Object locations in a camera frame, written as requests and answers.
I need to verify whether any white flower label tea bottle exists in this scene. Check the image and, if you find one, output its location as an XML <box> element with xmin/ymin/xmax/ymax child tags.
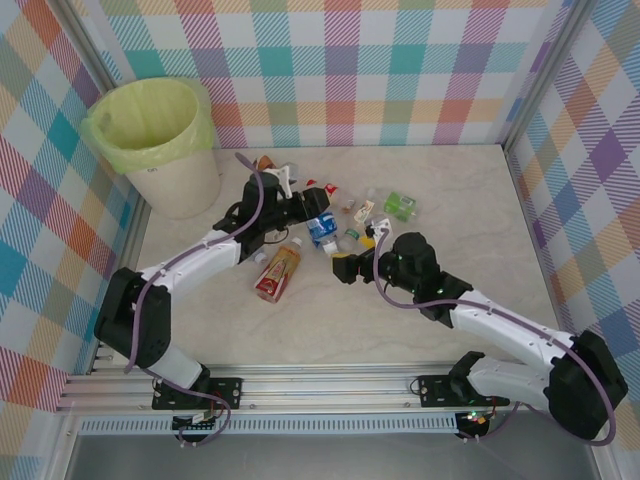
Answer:
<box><xmin>349</xmin><ymin>198</ymin><xmax>382</xmax><ymax>225</ymax></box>

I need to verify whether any blue label water bottle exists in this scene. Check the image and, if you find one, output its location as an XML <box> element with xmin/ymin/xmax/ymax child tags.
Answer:
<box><xmin>305</xmin><ymin>211</ymin><xmax>338</xmax><ymax>254</ymax></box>

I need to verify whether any orange label juice bottle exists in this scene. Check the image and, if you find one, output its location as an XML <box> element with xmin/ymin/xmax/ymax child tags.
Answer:
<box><xmin>254</xmin><ymin>237</ymin><xmax>305</xmax><ymax>305</ymax></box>

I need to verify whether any cream round trash bin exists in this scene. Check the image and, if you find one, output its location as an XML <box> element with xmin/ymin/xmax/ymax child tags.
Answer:
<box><xmin>82</xmin><ymin>77</ymin><xmax>222</xmax><ymax>220</ymax></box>

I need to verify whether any light green bin liner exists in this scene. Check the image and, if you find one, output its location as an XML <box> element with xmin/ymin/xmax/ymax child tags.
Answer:
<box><xmin>79</xmin><ymin>77</ymin><xmax>214</xmax><ymax>175</ymax></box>

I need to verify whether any green cap clear bottle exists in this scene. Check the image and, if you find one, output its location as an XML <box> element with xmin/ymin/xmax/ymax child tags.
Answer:
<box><xmin>335</xmin><ymin>227</ymin><xmax>362</xmax><ymax>253</ymax></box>

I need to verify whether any green label clear bottle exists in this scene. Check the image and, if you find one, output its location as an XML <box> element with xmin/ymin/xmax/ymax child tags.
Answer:
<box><xmin>367</xmin><ymin>186</ymin><xmax>420</xmax><ymax>222</ymax></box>

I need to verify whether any red cap cola bottle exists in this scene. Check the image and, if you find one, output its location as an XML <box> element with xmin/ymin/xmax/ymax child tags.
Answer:
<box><xmin>305</xmin><ymin>178</ymin><xmax>358</xmax><ymax>215</ymax></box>

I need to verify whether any right small circuit board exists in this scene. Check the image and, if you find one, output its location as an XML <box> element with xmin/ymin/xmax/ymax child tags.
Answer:
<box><xmin>458</xmin><ymin>408</ymin><xmax>494</xmax><ymax>430</ymax></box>

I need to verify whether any small circuit board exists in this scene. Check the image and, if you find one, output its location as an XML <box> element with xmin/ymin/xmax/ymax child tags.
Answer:
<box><xmin>172</xmin><ymin>410</ymin><xmax>222</xmax><ymax>434</ymax></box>
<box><xmin>458</xmin><ymin>408</ymin><xmax>494</xmax><ymax>430</ymax></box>

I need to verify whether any left small circuit board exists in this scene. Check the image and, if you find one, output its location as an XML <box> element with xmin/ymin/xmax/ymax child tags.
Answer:
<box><xmin>172</xmin><ymin>410</ymin><xmax>222</xmax><ymax>434</ymax></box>

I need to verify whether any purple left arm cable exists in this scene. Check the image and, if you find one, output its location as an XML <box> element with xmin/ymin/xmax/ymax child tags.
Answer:
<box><xmin>123</xmin><ymin>152</ymin><xmax>265</xmax><ymax>448</ymax></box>

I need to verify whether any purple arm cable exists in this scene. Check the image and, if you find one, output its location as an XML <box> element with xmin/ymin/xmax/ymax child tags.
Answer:
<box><xmin>372</xmin><ymin>232</ymin><xmax>619</xmax><ymax>446</ymax></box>
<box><xmin>123</xmin><ymin>152</ymin><xmax>265</xmax><ymax>448</ymax></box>

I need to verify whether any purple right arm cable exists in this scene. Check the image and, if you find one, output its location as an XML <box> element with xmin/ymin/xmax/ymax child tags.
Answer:
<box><xmin>372</xmin><ymin>232</ymin><xmax>619</xmax><ymax>446</ymax></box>

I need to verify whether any aluminium mounting rail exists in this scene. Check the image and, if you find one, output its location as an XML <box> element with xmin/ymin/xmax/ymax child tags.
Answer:
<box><xmin>58</xmin><ymin>360</ymin><xmax>609</xmax><ymax>415</ymax></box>

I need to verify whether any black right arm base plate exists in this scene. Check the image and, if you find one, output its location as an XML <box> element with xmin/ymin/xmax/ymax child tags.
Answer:
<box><xmin>417</xmin><ymin>374</ymin><xmax>511</xmax><ymax>409</ymax></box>

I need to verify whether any slotted grey cable duct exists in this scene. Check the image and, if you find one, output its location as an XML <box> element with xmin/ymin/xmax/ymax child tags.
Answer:
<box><xmin>78</xmin><ymin>417</ymin><xmax>460</xmax><ymax>437</ymax></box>

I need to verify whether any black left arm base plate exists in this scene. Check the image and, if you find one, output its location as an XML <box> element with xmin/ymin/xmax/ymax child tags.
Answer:
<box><xmin>151</xmin><ymin>377</ymin><xmax>245</xmax><ymax>412</ymax></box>

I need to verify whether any aluminium frame post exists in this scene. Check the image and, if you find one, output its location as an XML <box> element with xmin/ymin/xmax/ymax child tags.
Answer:
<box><xmin>58</xmin><ymin>0</ymin><xmax>126</xmax><ymax>94</ymax></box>
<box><xmin>499</xmin><ymin>0</ymin><xmax>599</xmax><ymax>149</ymax></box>

